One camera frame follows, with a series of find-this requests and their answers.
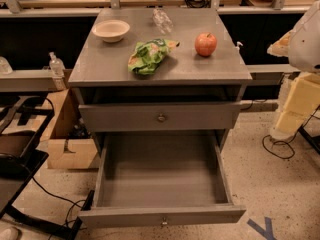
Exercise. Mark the cardboard box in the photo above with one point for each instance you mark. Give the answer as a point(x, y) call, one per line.
point(66, 151)

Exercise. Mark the small white pump bottle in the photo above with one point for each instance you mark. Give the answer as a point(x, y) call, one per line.
point(239, 45)

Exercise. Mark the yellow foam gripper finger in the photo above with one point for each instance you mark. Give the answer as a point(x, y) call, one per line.
point(297, 100)

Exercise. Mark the open grey middle drawer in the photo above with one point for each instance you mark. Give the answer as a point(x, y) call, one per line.
point(160, 179)

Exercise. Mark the clear plastic water bottle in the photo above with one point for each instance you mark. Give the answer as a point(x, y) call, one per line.
point(162, 20)

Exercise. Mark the red apple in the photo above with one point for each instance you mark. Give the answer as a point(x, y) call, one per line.
point(205, 44)

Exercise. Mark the closed grey top drawer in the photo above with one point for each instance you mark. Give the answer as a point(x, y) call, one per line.
point(159, 116)

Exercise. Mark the grey drawer cabinet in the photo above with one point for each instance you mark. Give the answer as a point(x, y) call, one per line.
point(101, 76)

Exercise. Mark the white ceramic bowl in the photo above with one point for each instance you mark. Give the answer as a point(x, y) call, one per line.
point(111, 31)

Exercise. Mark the green rice chip bag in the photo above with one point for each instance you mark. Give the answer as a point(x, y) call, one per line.
point(148, 56)

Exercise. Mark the blue tape floor mark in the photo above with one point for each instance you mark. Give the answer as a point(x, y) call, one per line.
point(266, 232)

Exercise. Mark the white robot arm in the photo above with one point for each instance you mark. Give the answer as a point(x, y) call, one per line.
point(301, 45)

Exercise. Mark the clear pump dispenser bottle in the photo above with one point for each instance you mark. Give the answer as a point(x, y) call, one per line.
point(56, 64)

